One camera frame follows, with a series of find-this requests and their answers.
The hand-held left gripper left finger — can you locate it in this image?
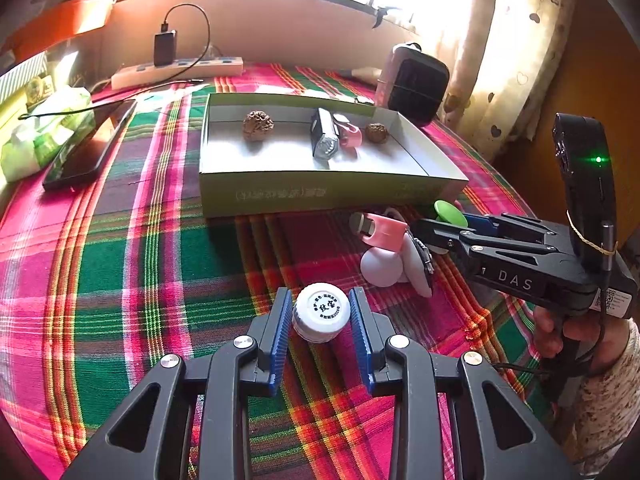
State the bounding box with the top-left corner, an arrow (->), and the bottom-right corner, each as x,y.
60,287 -> 293,480

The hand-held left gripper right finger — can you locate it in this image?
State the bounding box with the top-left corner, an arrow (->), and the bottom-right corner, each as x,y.
349,287 -> 581,480

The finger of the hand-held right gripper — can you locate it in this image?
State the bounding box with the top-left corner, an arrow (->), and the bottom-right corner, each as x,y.
462,212 -> 558,245
409,217 -> 571,273

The green mushroom massager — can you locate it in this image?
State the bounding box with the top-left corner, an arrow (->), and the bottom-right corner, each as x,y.
434,200 -> 463,226

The black white disc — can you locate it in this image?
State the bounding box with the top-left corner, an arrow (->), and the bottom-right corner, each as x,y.
400,232 -> 435,298

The pink white mini gadget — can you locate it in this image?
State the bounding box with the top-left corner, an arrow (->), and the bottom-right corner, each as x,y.
349,212 -> 411,288

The white round jar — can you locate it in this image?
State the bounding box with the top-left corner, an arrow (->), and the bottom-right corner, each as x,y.
292,282 -> 352,345

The pink mint clip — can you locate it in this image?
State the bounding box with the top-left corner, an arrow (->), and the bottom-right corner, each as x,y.
334,115 -> 363,148

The black bike light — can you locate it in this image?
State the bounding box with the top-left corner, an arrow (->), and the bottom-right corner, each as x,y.
310,107 -> 341,161

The green white cardboard box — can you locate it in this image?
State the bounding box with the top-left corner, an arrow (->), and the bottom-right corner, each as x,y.
199,92 -> 470,218

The person's right forearm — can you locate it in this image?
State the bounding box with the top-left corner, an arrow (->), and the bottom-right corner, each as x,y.
572,320 -> 640,466

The person's right hand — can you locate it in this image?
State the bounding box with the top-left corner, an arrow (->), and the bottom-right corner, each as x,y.
532,305 -> 626,357

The pink black space heater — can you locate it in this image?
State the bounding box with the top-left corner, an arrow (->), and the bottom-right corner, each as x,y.
375,42 -> 451,128

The pink green plaid blanket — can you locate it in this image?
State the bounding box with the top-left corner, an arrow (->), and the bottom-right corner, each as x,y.
0,62 -> 566,480

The heart print curtain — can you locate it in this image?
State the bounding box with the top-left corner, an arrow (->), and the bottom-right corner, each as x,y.
435,0 -> 581,171

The beige small object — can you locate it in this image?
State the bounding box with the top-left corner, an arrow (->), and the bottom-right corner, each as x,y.
340,66 -> 383,82

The black smartphone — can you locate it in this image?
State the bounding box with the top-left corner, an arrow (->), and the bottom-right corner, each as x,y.
42,100 -> 138,192

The white power strip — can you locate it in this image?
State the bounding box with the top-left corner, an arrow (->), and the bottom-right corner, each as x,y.
111,56 -> 244,92

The green tissue pack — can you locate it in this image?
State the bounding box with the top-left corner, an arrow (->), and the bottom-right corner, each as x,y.
0,87 -> 96,183

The black charger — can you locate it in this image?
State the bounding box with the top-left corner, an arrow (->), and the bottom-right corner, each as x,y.
153,30 -> 178,67

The small patterned packet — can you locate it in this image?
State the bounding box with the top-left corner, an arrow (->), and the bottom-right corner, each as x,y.
25,75 -> 53,108

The yellow-green box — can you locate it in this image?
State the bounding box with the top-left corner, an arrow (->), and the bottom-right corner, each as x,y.
0,92 -> 28,133

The striped gift box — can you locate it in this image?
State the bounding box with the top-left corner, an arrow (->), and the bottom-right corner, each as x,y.
0,52 -> 48,103

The orange tray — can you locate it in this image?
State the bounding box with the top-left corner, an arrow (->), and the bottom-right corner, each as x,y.
10,0 -> 113,51

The black charger cable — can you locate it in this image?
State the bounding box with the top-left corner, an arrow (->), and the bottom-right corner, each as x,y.
19,4 -> 212,121

